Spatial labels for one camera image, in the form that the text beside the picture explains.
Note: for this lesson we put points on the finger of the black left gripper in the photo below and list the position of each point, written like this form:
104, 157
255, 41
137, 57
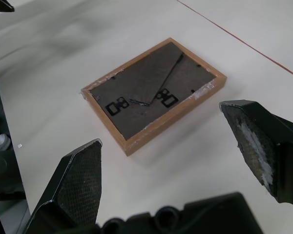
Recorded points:
1, 5

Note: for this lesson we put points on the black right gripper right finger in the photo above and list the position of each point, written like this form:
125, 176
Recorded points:
261, 136

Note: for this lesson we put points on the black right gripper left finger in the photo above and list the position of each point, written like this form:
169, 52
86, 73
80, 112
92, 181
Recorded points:
79, 180

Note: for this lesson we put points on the thin red line tape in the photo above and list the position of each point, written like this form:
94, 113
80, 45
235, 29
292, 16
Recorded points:
246, 44

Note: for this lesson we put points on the wooden picture frame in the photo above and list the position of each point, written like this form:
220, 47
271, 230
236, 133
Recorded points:
146, 97

